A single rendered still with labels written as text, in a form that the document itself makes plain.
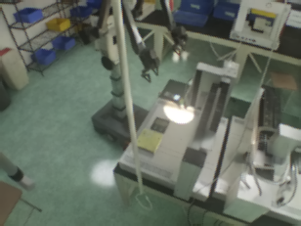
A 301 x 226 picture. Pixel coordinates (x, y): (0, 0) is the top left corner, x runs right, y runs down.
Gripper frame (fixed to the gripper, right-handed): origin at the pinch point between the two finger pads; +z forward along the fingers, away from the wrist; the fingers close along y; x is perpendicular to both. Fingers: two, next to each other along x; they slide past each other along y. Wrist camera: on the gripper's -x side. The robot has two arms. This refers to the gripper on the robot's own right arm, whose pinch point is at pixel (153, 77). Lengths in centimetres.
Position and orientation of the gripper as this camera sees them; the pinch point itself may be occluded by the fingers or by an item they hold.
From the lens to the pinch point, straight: 148.0
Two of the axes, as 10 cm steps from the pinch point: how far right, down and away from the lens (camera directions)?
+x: -7.2, 0.0, 6.9
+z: 4.2, 7.9, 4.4
